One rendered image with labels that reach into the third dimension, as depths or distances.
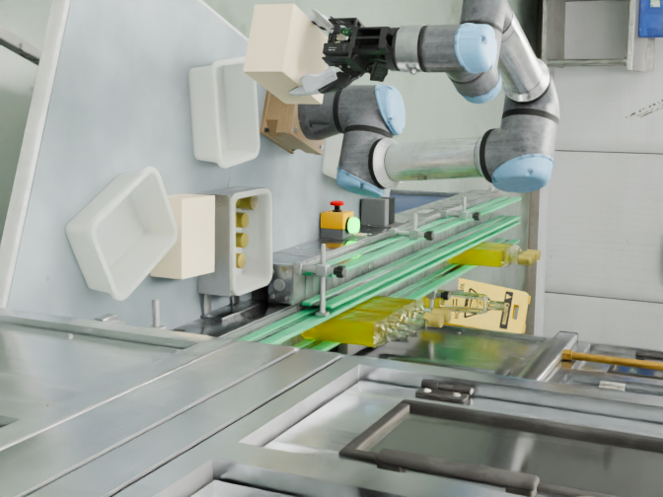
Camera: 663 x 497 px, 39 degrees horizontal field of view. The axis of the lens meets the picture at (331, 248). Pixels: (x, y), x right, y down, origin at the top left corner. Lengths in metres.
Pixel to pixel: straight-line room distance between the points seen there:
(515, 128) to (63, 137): 0.87
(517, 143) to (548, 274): 6.30
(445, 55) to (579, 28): 6.55
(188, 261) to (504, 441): 1.05
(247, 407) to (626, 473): 0.39
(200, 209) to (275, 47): 0.46
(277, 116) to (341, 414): 1.32
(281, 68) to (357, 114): 0.64
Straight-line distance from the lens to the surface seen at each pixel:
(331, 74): 1.62
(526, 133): 1.94
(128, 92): 1.87
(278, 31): 1.63
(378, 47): 1.54
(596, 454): 0.99
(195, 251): 1.94
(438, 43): 1.52
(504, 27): 1.70
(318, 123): 2.28
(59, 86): 1.72
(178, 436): 0.95
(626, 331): 8.19
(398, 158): 2.11
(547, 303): 8.26
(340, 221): 2.56
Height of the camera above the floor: 1.88
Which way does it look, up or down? 25 degrees down
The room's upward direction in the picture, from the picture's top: 95 degrees clockwise
